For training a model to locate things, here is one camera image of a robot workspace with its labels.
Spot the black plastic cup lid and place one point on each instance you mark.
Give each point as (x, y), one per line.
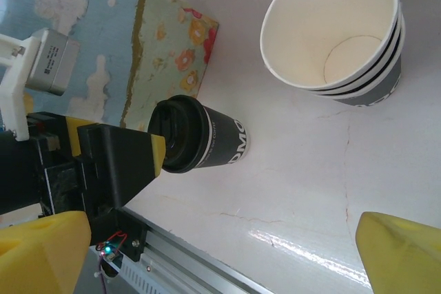
(193, 111)

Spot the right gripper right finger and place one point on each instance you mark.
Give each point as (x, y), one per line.
(406, 259)

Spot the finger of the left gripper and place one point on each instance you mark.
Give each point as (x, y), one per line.
(117, 166)
(75, 135)

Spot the printed paper gift bag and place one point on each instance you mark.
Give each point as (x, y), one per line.
(103, 15)

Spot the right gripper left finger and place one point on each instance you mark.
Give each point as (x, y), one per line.
(38, 256)

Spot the white paper coffee cup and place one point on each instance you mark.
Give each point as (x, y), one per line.
(327, 15)

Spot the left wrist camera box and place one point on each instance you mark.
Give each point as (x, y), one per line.
(51, 63)

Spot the aluminium front rail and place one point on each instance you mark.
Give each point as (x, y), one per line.
(241, 266)

